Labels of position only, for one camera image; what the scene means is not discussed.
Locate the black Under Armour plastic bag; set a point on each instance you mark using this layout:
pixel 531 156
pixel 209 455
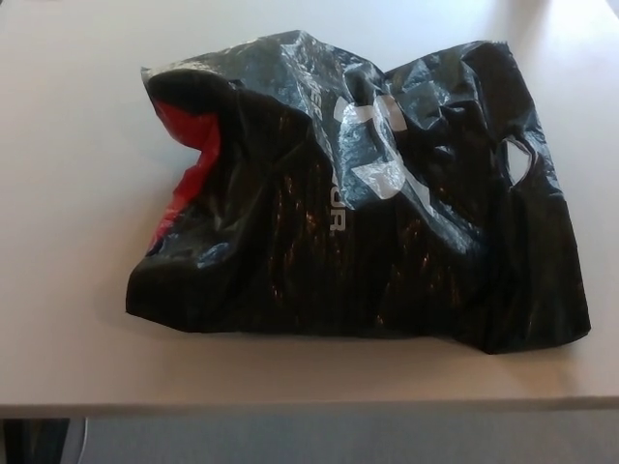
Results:
pixel 314 251

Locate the dark object under desk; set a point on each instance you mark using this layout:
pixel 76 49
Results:
pixel 34 437

